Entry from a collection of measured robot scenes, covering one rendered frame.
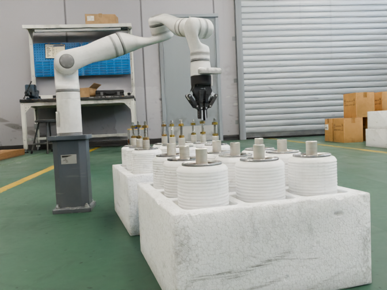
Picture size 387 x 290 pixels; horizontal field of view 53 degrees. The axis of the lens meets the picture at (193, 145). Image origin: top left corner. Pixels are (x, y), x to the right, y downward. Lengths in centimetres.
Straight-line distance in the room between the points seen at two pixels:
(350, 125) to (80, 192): 398
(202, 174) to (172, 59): 597
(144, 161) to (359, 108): 415
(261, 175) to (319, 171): 12
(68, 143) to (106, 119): 501
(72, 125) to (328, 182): 107
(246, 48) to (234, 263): 618
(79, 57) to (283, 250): 114
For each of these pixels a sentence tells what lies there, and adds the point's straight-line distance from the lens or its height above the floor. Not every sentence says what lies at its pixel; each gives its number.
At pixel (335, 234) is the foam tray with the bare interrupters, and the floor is 11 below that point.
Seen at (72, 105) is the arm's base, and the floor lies 42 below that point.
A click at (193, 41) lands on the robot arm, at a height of 61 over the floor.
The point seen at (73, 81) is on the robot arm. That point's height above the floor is 51.
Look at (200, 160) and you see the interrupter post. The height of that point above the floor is 26.
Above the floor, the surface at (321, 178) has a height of 21.
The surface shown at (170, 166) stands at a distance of 81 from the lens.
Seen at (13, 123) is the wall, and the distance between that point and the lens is 689.
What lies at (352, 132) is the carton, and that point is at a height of 13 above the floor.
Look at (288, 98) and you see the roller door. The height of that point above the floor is 66.
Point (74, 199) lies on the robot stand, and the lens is 160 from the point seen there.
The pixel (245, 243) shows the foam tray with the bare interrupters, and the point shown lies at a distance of 70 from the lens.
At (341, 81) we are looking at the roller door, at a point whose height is 91.
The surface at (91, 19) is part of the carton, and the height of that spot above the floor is 196.
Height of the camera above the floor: 33
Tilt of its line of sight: 3 degrees down
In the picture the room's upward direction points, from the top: 3 degrees counter-clockwise
